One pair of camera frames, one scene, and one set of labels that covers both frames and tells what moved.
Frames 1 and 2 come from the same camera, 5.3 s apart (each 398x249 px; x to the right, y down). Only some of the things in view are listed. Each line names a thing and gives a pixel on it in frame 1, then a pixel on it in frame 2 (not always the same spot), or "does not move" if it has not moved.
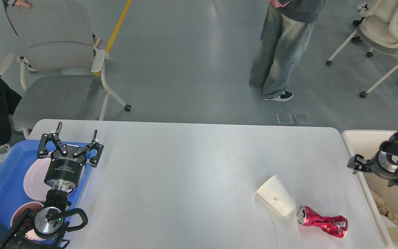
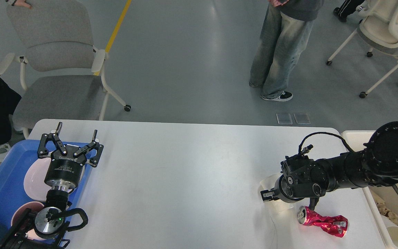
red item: (337, 226) does not move
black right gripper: (384, 167) to (284, 185)
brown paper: (395, 219) does not move
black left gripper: (63, 171) does not move
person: (357, 39) to (347, 7)
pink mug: (34, 206) does not move
